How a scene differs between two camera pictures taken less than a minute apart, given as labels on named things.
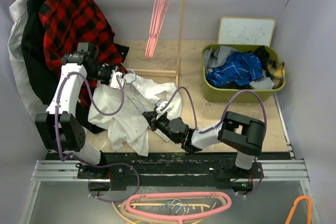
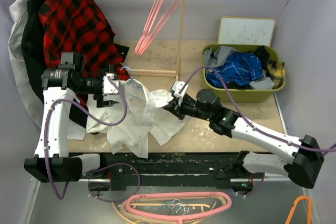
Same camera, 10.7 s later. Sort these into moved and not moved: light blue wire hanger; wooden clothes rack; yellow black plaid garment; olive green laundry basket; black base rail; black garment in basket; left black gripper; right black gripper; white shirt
Moved: left black gripper; right black gripper; light blue wire hanger
Not moved: black garment in basket; yellow black plaid garment; white shirt; black base rail; wooden clothes rack; olive green laundry basket
